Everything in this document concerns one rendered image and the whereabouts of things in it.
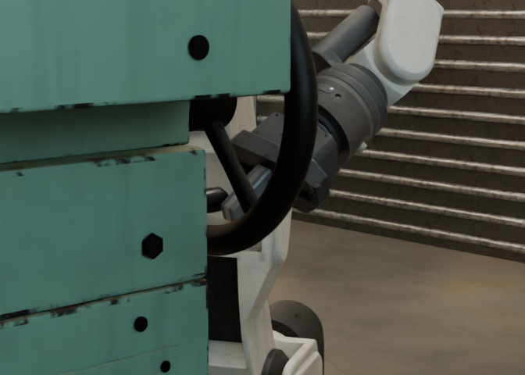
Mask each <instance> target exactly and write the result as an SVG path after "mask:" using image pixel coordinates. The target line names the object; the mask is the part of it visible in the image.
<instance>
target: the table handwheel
mask: <svg viewBox="0 0 525 375"><path fill-rule="evenodd" d="M188 102H189V132H192V131H200V130H203V131H205V134H206V136H207V138H208V139H209V141H210V143H211V145H212V147H213V149H214V151H215V153H216V155H217V157H218V159H219V161H220V163H221V165H222V167H223V169H224V171H225V173H226V175H227V177H228V180H229V181H230V184H231V187H232V188H233V190H234V193H235V195H236V197H237V200H238V202H239V204H240V206H241V208H242V211H243V213H244V215H242V216H241V217H239V218H237V219H236V220H234V221H231V222H229V223H226V224H222V225H207V255H212V256H220V255H230V254H234V253H237V252H241V251H244V250H245V249H248V248H251V247H252V246H254V245H256V244H258V243H259V242H260V241H262V240H263V239H264V238H265V237H267V236H268V235H269V234H270V233H271V232H273V231H274V230H275V229H276V228H277V227H278V225H279V224H280V223H281V222H282V221H283V219H284V218H285V217H286V215H287V214H288V213H289V211H290V210H291V208H292V206H293V205H294V203H295V201H296V199H297V197H298V195H299V193H300V191H301V189H302V186H303V184H304V182H305V179H306V176H307V173H308V171H309V166H310V163H311V160H312V157H313V150H314V145H315V141H316V130H317V120H318V91H317V81H316V69H315V64H314V60H313V53H312V49H311V46H310V43H309V39H308V35H307V33H306V30H305V27H304V24H303V22H302V18H301V17H300V15H299V12H298V10H297V8H296V6H295V4H294V2H293V0H291V89H290V91H289V92H288V93H286V94H284V127H283V133H282V139H281V144H280V151H279V155H278V157H277V162H276V165H275V167H274V170H273V173H272V176H271V178H270V180H269V182H268V184H267V185H266V188H265V190H264V191H263V193H262V194H261V196H260V197H259V199H258V198H257V196H256V194H255V192H254V190H253V188H252V186H251V184H250V182H249V180H248V178H247V176H246V174H245V172H244V170H243V168H242V166H241V164H240V162H239V159H238V157H237V155H236V152H235V150H234V148H233V145H232V144H231V142H230V139H229V137H228V135H227V132H226V130H225V128H224V127H225V126H226V125H227V124H228V123H229V122H230V121H231V120H232V118H233V117H234V113H235V110H236V107H237V103H238V97H234V98H214V99H202V100H192V101H188Z"/></svg>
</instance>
